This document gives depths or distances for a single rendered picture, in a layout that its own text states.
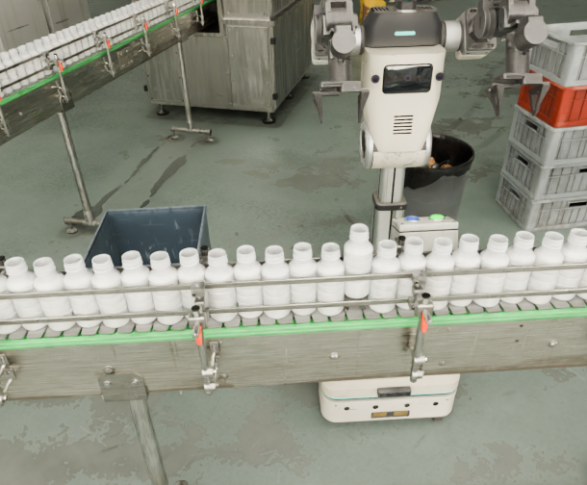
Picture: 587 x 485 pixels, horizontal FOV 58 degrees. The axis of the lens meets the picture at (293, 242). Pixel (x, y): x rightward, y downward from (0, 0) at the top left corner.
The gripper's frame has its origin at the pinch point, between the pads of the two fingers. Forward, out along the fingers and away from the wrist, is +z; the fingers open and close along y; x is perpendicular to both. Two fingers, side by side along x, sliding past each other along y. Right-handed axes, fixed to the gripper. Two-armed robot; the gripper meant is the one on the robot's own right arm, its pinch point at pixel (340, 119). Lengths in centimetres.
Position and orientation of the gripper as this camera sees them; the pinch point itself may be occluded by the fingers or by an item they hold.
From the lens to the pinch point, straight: 140.8
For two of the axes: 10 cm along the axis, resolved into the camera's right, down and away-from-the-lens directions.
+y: 10.0, -0.3, 0.2
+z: 0.3, 9.9, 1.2
